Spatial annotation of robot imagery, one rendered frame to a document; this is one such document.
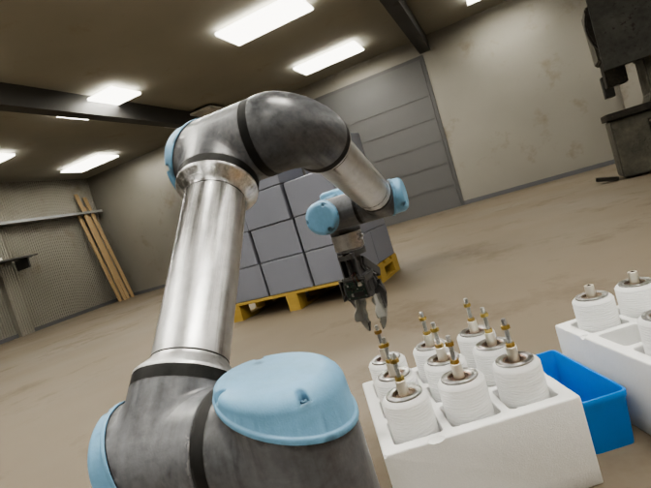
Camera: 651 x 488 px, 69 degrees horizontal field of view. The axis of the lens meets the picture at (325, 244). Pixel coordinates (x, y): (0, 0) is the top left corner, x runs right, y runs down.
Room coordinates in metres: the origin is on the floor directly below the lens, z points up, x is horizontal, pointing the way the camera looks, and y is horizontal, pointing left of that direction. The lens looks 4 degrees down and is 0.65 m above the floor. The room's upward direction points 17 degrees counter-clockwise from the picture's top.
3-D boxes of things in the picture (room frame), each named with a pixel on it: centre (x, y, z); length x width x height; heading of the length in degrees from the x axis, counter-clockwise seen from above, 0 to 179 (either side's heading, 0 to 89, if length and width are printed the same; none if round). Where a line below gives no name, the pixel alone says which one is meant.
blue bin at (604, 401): (1.09, -0.46, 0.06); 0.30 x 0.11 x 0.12; 1
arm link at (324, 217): (1.06, -0.04, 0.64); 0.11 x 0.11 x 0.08; 70
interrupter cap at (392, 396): (0.93, -0.06, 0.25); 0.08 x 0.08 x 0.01
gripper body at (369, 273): (1.15, -0.05, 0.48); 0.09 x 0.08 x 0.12; 155
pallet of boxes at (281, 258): (3.93, 0.18, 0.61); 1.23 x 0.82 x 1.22; 63
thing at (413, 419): (0.93, -0.06, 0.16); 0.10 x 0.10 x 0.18
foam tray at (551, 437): (1.05, -0.18, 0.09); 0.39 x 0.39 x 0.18; 1
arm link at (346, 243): (1.16, -0.06, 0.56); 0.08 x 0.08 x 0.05
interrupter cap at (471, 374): (0.94, -0.18, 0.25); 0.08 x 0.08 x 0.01
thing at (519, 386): (0.94, -0.30, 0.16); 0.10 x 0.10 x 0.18
